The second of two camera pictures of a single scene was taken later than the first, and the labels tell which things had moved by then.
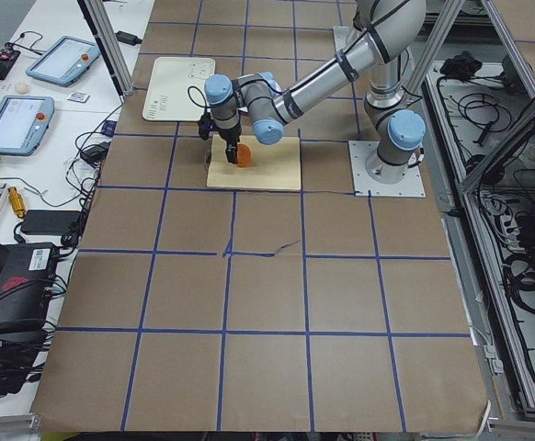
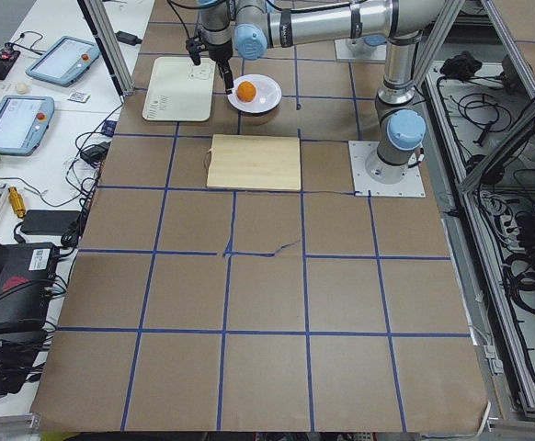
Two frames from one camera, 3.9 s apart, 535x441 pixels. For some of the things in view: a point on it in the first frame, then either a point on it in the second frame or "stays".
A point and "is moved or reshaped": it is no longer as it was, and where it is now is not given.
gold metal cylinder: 17,201 stays
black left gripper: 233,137 -> 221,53
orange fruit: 244,155 is moved or reshaped
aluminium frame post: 108,46 stays
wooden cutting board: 275,166 stays
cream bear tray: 176,88 stays
